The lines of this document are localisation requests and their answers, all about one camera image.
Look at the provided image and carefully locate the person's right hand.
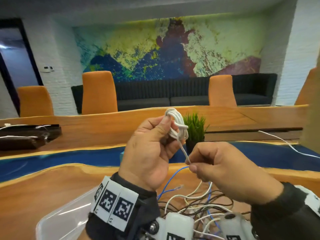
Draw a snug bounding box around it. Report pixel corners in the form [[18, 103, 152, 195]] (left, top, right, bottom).
[[185, 142, 284, 205]]

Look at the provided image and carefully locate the person's left hand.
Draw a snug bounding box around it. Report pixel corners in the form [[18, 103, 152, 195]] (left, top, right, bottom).
[[118, 115, 184, 192]]

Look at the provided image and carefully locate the tangle of mixed cables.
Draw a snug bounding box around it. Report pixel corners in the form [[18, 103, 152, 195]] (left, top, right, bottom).
[[157, 166, 250, 240]]

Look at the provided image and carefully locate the thick white cable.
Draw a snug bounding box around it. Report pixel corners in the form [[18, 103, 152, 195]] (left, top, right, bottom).
[[164, 108, 193, 165]]

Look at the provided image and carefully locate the long white charging cable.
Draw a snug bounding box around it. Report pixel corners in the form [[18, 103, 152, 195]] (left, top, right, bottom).
[[258, 130, 320, 159]]

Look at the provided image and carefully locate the clear plastic container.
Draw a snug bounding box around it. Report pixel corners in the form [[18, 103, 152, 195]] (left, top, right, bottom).
[[35, 186, 99, 240]]

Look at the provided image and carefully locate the black left wristband with markers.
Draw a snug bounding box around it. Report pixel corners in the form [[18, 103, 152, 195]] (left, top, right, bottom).
[[85, 172, 160, 240]]

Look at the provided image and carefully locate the green potted plant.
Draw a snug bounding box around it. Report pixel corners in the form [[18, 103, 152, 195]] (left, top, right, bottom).
[[184, 112, 209, 154]]

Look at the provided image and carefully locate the black sofa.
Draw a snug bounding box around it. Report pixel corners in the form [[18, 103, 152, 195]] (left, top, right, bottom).
[[71, 73, 278, 114]]

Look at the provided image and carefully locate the orange chair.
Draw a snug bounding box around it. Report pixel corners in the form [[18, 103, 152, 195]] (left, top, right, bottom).
[[294, 67, 318, 106], [208, 74, 237, 107], [82, 70, 118, 115], [17, 85, 54, 118]]

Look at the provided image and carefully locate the dark framed glass door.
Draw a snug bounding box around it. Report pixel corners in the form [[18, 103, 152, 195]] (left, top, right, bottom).
[[0, 18, 43, 117]]

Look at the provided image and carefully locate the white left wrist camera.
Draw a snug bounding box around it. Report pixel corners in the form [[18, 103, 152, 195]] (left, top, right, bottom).
[[150, 212, 195, 240]]

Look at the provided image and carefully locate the colourful abstract wall painting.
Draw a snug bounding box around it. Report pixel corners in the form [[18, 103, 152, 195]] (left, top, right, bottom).
[[72, 15, 269, 83]]

